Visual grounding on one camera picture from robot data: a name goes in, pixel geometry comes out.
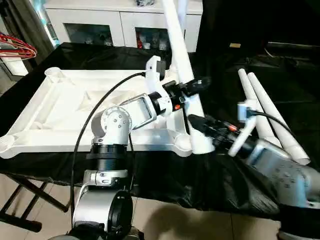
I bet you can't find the white plastic table leg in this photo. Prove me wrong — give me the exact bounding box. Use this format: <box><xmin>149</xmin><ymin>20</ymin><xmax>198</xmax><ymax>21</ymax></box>
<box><xmin>246</xmin><ymin>72</ymin><xmax>311</xmax><ymax>166</ymax></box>
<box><xmin>176</xmin><ymin>0</ymin><xmax>190</xmax><ymax>40</ymax></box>
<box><xmin>160</xmin><ymin>0</ymin><xmax>216</xmax><ymax>155</ymax></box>
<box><xmin>237</xmin><ymin>68</ymin><xmax>282</xmax><ymax>147</ymax></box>

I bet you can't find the white plastic table top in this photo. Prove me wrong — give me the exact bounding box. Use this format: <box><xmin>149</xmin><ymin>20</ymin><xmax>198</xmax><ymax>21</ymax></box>
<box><xmin>0</xmin><ymin>66</ymin><xmax>194</xmax><ymax>160</ymax></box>

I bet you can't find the white glass-door cabinet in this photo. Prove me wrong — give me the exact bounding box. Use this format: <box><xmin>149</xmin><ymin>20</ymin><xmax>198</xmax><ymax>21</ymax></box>
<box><xmin>44</xmin><ymin>0</ymin><xmax>204</xmax><ymax>52</ymax></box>

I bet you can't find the gray metal parts pile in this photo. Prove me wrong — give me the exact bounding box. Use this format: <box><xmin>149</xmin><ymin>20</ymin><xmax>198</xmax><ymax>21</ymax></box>
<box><xmin>134</xmin><ymin>0</ymin><xmax>159</xmax><ymax>7</ymax></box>

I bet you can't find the black flat bar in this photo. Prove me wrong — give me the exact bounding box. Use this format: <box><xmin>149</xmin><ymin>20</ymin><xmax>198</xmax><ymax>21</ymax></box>
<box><xmin>264</xmin><ymin>42</ymin><xmax>320</xmax><ymax>57</ymax></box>

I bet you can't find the black work mat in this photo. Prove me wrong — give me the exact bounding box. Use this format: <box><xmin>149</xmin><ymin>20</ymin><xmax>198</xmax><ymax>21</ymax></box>
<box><xmin>0</xmin><ymin>42</ymin><xmax>320</xmax><ymax>221</ymax></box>

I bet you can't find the red cable bundle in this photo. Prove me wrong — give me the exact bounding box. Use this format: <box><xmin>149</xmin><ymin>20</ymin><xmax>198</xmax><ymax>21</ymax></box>
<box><xmin>0</xmin><ymin>31</ymin><xmax>39</xmax><ymax>60</ymax></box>

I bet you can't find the black folding table frame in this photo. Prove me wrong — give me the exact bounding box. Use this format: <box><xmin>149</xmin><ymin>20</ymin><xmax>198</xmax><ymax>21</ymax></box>
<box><xmin>0</xmin><ymin>171</ymin><xmax>72</xmax><ymax>234</ymax></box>

